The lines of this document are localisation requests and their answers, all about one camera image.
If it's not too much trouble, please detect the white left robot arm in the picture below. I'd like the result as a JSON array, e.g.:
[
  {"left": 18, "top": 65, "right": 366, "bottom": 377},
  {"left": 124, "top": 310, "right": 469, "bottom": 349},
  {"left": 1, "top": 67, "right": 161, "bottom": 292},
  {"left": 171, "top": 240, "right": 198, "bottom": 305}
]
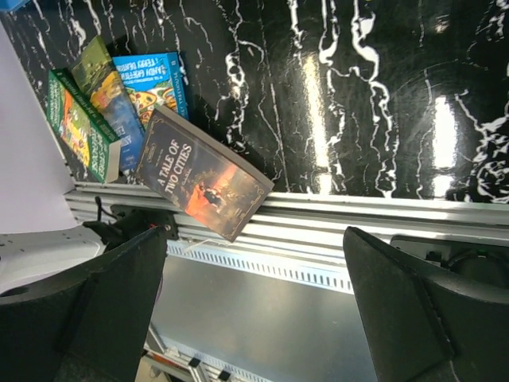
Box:
[{"left": 1, "top": 221, "right": 131, "bottom": 296}]

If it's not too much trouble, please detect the white slotted cable duct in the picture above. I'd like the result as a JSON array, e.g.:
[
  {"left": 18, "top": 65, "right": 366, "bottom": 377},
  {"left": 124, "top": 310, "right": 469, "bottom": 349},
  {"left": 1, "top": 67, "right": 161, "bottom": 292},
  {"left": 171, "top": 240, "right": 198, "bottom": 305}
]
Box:
[{"left": 167, "top": 240, "right": 354, "bottom": 294}]

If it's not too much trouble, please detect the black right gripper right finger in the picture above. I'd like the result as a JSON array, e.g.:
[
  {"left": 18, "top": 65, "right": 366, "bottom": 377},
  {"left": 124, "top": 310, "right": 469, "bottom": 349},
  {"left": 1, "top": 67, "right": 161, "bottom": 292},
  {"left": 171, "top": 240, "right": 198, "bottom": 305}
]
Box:
[{"left": 343, "top": 227, "right": 508, "bottom": 381}]

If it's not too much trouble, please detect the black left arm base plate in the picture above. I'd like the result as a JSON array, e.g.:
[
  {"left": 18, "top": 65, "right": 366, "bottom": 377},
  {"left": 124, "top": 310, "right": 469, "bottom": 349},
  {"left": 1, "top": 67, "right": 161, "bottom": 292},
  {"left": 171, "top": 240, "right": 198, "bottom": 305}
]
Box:
[{"left": 110, "top": 205, "right": 179, "bottom": 241}]

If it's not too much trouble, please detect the green 104-Storey Treehouse book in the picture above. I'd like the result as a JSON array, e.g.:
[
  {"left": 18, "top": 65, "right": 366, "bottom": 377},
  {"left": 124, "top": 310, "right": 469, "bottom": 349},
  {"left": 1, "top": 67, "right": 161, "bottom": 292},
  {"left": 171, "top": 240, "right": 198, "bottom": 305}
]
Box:
[{"left": 46, "top": 69, "right": 121, "bottom": 183}]

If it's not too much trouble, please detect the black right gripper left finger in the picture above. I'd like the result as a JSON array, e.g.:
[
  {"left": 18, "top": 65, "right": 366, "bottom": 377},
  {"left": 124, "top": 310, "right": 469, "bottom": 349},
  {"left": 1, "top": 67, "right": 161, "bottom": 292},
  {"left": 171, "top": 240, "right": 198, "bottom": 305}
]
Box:
[{"left": 1, "top": 228, "right": 166, "bottom": 381}]

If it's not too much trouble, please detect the black marble pattern mat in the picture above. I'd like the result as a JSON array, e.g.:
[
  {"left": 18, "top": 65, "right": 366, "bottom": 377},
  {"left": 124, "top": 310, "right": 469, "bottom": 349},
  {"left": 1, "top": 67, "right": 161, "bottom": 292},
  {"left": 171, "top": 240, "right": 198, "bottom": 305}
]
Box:
[{"left": 1, "top": 1, "right": 508, "bottom": 205}]

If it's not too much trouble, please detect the colourful wooden bookshelf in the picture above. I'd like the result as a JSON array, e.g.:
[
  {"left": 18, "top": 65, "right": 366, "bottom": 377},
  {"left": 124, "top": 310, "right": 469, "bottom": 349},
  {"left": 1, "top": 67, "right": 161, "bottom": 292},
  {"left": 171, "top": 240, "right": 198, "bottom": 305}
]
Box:
[{"left": 0, "top": 0, "right": 29, "bottom": 13}]

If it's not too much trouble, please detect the blue Animal Farm book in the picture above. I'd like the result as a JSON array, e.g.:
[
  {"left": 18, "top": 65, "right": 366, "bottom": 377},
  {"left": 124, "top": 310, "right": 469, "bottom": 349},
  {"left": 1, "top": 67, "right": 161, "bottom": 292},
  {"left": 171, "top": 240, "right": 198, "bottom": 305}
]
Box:
[{"left": 71, "top": 36, "right": 145, "bottom": 172}]

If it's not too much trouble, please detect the dark Tale Of Two Cities book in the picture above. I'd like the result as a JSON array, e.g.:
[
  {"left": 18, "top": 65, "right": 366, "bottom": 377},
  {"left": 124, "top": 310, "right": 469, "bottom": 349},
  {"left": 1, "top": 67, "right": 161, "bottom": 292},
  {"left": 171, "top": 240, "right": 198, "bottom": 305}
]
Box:
[{"left": 136, "top": 106, "right": 274, "bottom": 242}]

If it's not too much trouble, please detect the blue 26-Storey Treehouse book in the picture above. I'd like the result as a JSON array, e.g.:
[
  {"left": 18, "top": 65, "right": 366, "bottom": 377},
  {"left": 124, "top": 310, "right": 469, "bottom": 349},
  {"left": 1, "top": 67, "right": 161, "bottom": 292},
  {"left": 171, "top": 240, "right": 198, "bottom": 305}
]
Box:
[{"left": 112, "top": 52, "right": 188, "bottom": 126}]

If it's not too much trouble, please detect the aluminium mounting rail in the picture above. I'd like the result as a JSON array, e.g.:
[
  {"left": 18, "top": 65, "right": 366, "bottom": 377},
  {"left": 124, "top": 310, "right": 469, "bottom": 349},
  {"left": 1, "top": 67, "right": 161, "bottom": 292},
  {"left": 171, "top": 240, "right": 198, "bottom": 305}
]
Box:
[{"left": 64, "top": 182, "right": 508, "bottom": 263}]

